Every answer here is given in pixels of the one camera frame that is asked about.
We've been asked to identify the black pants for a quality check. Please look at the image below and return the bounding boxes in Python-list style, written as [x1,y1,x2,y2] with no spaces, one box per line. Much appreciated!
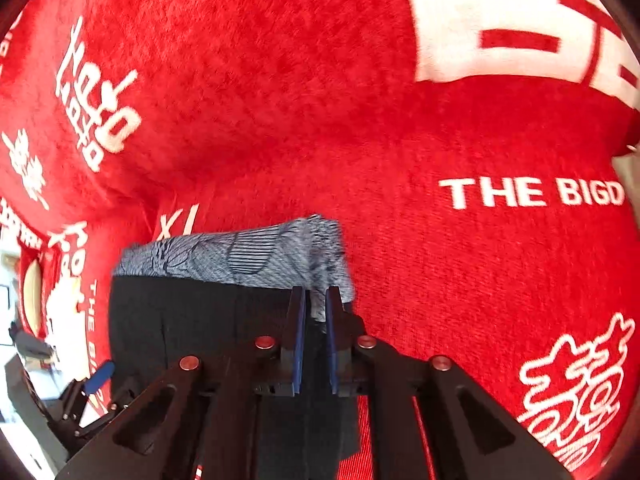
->
[108,276,359,479]

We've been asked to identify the blue leaf-patterned cloth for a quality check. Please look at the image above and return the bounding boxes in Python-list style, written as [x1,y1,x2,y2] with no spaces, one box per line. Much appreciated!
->
[113,214,356,323]

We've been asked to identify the beige cushion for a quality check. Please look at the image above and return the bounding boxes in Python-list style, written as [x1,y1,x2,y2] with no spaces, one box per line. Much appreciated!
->
[612,144,640,208]

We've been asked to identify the red blanket with white print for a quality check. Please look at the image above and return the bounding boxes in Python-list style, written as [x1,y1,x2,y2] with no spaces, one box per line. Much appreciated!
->
[1,0,639,479]

